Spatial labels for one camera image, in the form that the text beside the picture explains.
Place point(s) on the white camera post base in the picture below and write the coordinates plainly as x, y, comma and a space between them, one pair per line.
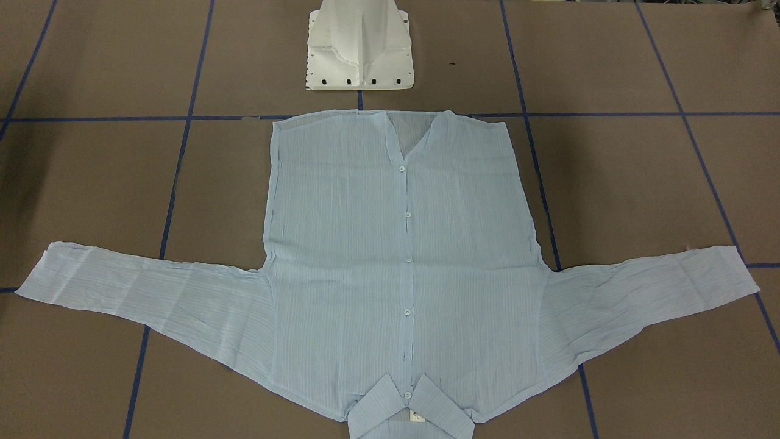
359, 46

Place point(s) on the light blue button shirt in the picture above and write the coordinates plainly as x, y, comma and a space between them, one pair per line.
404, 291

